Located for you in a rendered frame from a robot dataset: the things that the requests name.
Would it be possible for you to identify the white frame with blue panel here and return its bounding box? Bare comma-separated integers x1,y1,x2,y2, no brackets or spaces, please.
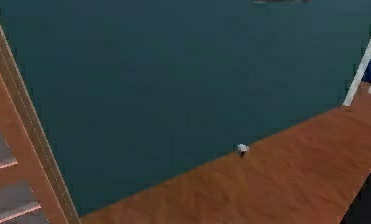
342,25,371,107

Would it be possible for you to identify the black furniture edge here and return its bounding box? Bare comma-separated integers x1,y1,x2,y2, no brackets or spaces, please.
339,162,371,224

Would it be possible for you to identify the brown panelled room door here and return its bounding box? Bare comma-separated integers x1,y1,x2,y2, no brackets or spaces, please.
0,9,81,224

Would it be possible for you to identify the small white door stop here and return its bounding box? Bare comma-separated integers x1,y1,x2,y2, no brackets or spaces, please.
237,143,250,159

